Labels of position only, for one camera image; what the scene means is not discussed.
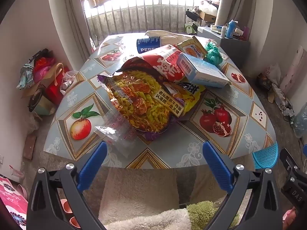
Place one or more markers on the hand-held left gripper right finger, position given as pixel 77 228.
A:
pixel 217 167

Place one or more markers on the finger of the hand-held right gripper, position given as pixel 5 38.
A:
pixel 287 159

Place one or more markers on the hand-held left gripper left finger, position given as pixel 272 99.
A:
pixel 92 165

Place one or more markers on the blue plastic basket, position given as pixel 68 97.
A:
pixel 265 157

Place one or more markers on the clear plastic wrapper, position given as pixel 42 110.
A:
pixel 117 129

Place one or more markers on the purple yellow noodle bag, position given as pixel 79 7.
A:
pixel 144 100

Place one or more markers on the red white plastic bag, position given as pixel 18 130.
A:
pixel 165 64

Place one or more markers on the orange snack packet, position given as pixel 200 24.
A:
pixel 191 50

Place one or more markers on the plastic bottle blue label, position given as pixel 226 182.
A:
pixel 147 44

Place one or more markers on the white tissue paper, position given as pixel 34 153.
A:
pixel 172 37

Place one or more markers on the person's right hand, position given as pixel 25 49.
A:
pixel 289 218

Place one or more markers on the wrapped blue water jug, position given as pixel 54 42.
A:
pixel 301 124

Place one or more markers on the green fuzzy cloth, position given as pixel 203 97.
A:
pixel 206 213

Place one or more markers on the beige fleece clothing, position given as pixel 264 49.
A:
pixel 139 191

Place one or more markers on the fruit print tablecloth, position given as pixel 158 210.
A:
pixel 168 146

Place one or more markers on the red brick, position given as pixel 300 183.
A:
pixel 30 146

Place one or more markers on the red gift bag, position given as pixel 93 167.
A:
pixel 54 91

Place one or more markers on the pink patterned bag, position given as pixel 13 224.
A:
pixel 12 196

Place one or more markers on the white floor plastic bag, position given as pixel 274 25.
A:
pixel 272 74

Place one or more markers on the pink floral rolled mat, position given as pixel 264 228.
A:
pixel 297 71

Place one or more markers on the light blue carton box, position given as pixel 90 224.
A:
pixel 203 71

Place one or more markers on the pile of colourful bags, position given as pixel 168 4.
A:
pixel 40 69

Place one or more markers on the green plastic bag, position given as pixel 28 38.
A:
pixel 213 54

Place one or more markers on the grey cabinet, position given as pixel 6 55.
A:
pixel 235 50

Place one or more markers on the beige curtain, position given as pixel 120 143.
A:
pixel 230 2
pixel 69 16

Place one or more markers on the cardboard box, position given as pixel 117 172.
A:
pixel 207 16

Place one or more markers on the metal balcony railing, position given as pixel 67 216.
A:
pixel 144 16

